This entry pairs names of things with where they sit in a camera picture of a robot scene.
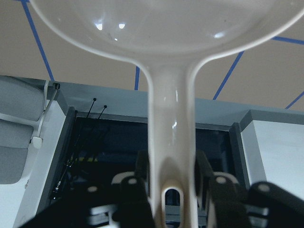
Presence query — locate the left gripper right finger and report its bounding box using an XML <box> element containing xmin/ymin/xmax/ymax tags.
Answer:
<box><xmin>194</xmin><ymin>151</ymin><xmax>304</xmax><ymax>228</ymax></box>

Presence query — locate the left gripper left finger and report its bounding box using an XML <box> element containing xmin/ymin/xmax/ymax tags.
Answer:
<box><xmin>22</xmin><ymin>151</ymin><xmax>156</xmax><ymax>228</ymax></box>

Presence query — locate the beige plastic dustpan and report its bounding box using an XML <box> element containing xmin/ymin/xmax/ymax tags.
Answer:
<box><xmin>31</xmin><ymin>0</ymin><xmax>304</xmax><ymax>228</ymax></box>

